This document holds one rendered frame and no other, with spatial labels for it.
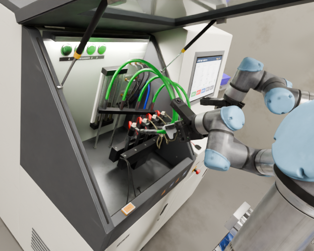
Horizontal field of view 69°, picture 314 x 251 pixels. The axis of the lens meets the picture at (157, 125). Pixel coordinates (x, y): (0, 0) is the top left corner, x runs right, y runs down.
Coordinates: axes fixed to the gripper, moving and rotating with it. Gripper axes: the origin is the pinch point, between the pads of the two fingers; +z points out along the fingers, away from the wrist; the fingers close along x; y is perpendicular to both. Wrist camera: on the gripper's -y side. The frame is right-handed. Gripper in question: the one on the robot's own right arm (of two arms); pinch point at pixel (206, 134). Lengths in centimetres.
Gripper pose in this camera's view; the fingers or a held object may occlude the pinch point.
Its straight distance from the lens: 102.3
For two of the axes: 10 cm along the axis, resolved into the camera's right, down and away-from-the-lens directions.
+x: 5.8, -2.7, 7.7
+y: 7.5, 5.5, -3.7
